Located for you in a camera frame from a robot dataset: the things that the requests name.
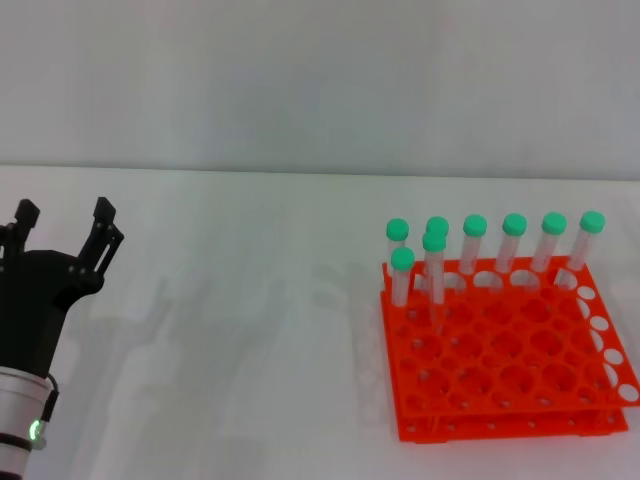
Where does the orange test tube rack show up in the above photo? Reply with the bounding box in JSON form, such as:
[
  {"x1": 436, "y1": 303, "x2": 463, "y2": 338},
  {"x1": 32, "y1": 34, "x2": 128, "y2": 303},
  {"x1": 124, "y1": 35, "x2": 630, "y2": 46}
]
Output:
[{"x1": 379, "y1": 255, "x2": 640, "y2": 444}]

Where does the green-capped test tube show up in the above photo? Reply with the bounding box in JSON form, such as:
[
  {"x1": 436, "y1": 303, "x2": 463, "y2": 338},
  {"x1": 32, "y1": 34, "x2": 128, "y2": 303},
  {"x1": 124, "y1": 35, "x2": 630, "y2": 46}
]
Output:
[
  {"x1": 423, "y1": 215, "x2": 451, "y2": 277},
  {"x1": 529, "y1": 211, "x2": 569, "y2": 274},
  {"x1": 494, "y1": 212, "x2": 529, "y2": 276},
  {"x1": 564, "y1": 210, "x2": 607, "y2": 274},
  {"x1": 385, "y1": 217, "x2": 411, "y2": 257},
  {"x1": 421, "y1": 231, "x2": 448, "y2": 337},
  {"x1": 458, "y1": 213, "x2": 489, "y2": 277},
  {"x1": 390, "y1": 246, "x2": 416, "y2": 308}
]

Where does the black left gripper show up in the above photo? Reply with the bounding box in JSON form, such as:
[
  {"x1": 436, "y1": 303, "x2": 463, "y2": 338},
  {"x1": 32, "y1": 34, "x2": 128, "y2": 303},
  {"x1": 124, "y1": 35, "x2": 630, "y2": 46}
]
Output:
[{"x1": 0, "y1": 196, "x2": 126, "y2": 377}]

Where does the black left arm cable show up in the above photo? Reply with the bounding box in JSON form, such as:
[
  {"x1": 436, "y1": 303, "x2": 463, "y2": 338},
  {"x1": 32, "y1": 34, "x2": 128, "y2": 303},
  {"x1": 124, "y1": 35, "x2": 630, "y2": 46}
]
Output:
[{"x1": 41, "y1": 372, "x2": 61, "y2": 451}]

